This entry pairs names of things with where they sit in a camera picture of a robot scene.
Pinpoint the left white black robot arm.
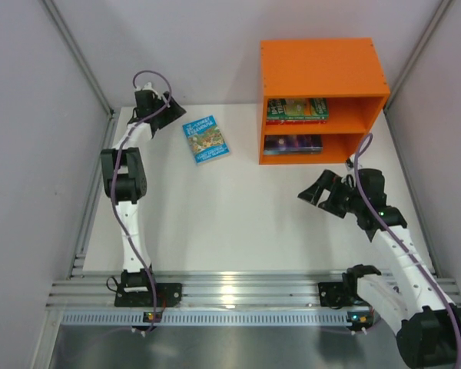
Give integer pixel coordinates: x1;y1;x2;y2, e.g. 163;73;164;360
100;83;186;291

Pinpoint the orange wooden shelf cabinet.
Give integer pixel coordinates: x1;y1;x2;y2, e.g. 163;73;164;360
259;38;390;165

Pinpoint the aluminium mounting rail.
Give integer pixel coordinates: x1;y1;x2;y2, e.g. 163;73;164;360
46;272;341;310

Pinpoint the red treehouse book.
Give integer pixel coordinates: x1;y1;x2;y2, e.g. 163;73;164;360
266;119;327;125

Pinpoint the purple cable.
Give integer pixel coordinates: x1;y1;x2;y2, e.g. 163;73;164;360
353;133;461;366
111;69;173;335

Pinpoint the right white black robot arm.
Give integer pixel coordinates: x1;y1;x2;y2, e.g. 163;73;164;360
298;169;461;368

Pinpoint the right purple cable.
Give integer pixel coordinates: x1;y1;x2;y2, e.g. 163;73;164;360
353;133;461;366

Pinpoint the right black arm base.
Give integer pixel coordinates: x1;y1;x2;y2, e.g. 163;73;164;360
318;264;382;310

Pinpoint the slotted grey cable duct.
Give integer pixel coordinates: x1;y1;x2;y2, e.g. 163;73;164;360
61;310;375;327

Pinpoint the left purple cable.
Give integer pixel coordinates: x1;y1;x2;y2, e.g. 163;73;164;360
111;69;173;335

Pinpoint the light blue treehouse book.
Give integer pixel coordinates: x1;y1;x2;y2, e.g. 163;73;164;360
182;115;231;165

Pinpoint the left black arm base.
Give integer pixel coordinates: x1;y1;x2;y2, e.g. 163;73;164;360
106;269;183;308

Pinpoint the dark purple galaxy book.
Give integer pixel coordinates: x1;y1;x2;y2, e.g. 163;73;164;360
264;135;323;151

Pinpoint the green treehouse book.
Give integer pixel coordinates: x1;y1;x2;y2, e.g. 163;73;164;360
267;98;329;120

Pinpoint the teal ocean cover book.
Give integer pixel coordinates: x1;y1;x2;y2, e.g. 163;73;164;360
262;150;323;156

